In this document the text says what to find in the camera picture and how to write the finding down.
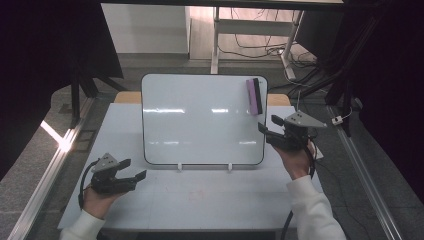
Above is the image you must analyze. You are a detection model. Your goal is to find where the black curtain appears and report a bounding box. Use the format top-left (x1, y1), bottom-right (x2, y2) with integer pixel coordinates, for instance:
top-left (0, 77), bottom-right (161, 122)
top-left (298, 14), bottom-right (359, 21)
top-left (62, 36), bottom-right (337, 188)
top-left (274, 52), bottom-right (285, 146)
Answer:
top-left (343, 0), bottom-right (424, 205)
top-left (0, 0), bottom-right (125, 182)

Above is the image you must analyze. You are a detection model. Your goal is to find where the person's right hand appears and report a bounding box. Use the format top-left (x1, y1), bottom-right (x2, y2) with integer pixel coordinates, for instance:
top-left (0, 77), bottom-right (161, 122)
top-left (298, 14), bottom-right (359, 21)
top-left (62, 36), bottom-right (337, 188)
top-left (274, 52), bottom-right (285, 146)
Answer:
top-left (273, 140), bottom-right (316, 181)

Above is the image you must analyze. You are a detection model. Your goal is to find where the white desk frame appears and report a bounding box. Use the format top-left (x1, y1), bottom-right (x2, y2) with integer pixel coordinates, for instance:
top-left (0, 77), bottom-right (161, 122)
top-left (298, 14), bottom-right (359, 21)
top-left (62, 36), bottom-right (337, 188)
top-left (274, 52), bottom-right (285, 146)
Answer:
top-left (210, 6), bottom-right (305, 81)

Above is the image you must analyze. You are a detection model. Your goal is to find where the tangle of black floor cables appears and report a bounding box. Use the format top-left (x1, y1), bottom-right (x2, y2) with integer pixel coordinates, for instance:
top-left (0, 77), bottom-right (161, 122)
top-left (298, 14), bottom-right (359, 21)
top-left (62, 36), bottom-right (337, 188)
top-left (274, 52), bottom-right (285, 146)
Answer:
top-left (218, 7), bottom-right (334, 98)

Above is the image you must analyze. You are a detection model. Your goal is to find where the white whiteboard black rim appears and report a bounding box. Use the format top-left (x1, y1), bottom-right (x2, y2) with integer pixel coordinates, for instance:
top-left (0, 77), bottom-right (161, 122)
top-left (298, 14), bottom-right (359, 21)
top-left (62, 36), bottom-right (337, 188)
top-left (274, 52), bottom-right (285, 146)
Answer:
top-left (140, 73), bottom-right (269, 167)

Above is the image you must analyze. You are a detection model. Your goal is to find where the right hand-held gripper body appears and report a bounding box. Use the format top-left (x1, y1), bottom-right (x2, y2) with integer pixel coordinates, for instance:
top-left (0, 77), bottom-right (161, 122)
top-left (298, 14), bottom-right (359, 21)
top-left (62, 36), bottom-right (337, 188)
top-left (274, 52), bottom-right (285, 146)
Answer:
top-left (266, 110), bottom-right (329, 152)

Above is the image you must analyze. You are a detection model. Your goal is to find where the person's left hand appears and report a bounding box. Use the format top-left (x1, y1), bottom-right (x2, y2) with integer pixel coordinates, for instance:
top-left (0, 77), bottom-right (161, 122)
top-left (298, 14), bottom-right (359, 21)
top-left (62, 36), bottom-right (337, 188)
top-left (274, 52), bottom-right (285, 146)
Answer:
top-left (81, 186), bottom-right (126, 221)

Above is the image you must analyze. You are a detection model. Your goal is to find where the black metal stand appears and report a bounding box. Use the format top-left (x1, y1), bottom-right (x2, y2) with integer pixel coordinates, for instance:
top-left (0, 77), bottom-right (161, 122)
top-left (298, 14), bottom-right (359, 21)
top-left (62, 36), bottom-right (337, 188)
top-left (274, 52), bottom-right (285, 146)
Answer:
top-left (69, 66), bottom-right (130, 130)
top-left (289, 13), bottom-right (385, 138)

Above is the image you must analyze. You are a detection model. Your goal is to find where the left hand-held gripper black cable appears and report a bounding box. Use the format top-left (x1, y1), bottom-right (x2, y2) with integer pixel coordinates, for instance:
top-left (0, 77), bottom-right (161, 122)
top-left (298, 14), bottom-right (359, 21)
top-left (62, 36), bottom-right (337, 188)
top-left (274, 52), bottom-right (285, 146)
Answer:
top-left (77, 158), bottom-right (101, 210)

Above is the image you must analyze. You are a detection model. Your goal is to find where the wooden board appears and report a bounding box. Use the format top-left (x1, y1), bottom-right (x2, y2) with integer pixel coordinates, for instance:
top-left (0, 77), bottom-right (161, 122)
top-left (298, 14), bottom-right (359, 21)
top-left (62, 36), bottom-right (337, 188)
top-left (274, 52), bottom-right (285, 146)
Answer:
top-left (114, 91), bottom-right (292, 107)

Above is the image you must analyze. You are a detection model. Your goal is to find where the purple whiteboard eraser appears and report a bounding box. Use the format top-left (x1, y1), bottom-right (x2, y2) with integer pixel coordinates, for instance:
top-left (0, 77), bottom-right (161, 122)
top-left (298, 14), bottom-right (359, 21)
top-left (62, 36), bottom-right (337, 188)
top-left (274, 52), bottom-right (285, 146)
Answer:
top-left (245, 77), bottom-right (265, 117)

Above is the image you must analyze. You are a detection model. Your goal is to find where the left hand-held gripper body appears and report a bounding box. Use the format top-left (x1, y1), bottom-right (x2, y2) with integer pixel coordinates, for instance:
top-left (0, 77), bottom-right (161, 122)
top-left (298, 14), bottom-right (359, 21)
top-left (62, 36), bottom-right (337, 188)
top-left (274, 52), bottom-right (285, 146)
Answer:
top-left (90, 152), bottom-right (137, 195)

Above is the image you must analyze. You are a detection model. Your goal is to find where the aluminium floor rail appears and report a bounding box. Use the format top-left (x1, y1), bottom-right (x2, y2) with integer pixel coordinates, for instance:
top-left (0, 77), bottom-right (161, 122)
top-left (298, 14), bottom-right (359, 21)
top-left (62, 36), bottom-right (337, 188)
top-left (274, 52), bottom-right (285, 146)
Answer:
top-left (6, 96), bottom-right (96, 240)
top-left (327, 105), bottom-right (405, 240)

